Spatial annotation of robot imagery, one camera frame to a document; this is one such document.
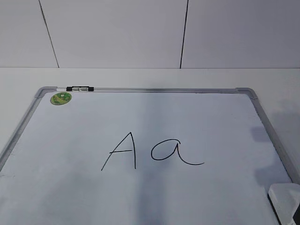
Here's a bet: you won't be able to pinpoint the black and clear board clip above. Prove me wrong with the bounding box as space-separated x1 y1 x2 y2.
66 86 94 92

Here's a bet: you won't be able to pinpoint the white board eraser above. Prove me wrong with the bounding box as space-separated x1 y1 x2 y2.
268 183 300 225

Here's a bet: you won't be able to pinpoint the white board with aluminium frame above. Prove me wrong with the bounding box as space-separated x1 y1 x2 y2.
0 87 300 225

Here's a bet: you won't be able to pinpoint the round green sticker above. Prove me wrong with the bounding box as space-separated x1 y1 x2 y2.
50 92 72 105

